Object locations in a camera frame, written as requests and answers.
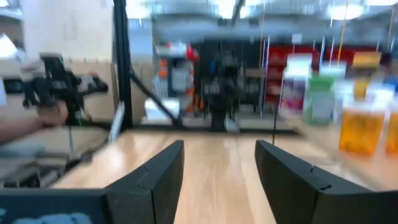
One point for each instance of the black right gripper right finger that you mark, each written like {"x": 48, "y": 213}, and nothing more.
{"x": 295, "y": 193}

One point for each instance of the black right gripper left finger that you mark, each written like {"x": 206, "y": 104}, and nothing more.
{"x": 149, "y": 193}

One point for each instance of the green caffeine bottle green cap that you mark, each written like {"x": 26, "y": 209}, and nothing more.
{"x": 318, "y": 99}

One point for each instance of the person's forearm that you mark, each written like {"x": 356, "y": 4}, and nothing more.
{"x": 18, "y": 129}

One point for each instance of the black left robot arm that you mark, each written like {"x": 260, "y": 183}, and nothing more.
{"x": 222, "y": 90}

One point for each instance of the silver aluminium profile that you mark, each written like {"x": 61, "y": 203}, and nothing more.
{"x": 117, "y": 123}

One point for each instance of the white plastic bucket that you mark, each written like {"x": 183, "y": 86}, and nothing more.
{"x": 161, "y": 109}

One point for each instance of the beige cardboard partition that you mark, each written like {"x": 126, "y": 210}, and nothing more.
{"x": 99, "y": 93}

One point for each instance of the storage cart with boxes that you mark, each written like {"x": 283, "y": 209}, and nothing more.
{"x": 177, "y": 77}

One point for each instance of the person's hand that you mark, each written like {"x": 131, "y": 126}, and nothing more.
{"x": 53, "y": 115}

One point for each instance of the white cap bottle green label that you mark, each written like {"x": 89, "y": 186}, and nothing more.
{"x": 334, "y": 70}

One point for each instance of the grey padded seat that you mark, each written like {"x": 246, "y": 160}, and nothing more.
{"x": 21, "y": 149}

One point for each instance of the red storage bin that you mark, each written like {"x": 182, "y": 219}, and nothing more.
{"x": 280, "y": 57}

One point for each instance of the metal storage rack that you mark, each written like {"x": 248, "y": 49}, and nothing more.
{"x": 311, "y": 53}

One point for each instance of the white board panel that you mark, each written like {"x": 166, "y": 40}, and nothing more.
{"x": 68, "y": 28}

